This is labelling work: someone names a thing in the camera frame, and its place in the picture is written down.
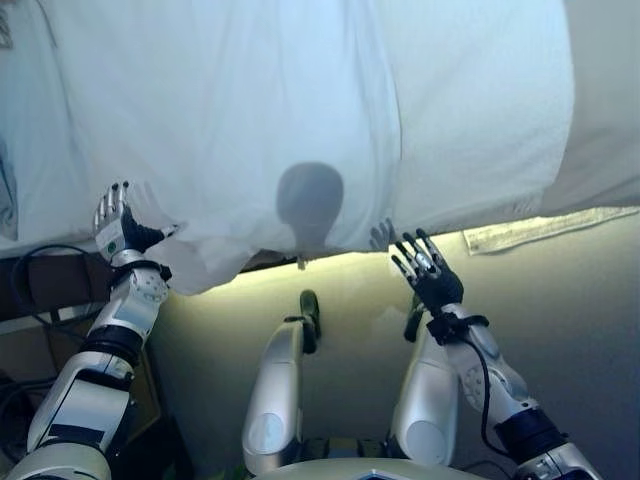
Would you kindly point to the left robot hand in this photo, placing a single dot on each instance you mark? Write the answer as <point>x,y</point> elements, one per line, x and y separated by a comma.
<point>120,235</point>

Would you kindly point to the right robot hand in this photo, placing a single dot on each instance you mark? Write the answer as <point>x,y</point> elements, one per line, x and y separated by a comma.
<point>437,285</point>

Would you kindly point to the white bed sheet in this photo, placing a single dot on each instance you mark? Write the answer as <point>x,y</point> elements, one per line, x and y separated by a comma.
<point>275,110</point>

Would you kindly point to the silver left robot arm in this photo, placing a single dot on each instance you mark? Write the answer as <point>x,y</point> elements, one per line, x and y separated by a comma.
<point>85,395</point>

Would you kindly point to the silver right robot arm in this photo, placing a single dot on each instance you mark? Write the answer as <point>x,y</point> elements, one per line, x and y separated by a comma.
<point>520,410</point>

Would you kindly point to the silver right robot leg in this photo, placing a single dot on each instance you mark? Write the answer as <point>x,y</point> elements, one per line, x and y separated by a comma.
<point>425,395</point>

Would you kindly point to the silver robot leg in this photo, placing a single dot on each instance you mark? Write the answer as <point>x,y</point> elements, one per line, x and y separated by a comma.
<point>275,395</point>
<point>425,395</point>

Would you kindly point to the wooden nightstand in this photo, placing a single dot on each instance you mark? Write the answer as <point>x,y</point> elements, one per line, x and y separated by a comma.
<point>30,345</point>

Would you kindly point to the silver left robot leg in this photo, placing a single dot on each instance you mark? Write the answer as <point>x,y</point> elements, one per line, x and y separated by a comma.
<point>275,395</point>

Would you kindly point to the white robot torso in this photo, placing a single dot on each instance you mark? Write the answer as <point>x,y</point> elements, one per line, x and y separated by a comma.
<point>370,470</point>

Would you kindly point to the pillow with long dark fringe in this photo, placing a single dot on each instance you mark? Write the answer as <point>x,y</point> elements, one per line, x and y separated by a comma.
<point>5,25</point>

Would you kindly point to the brown bed frame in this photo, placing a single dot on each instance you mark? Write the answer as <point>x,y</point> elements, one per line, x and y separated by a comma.
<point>55,285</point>

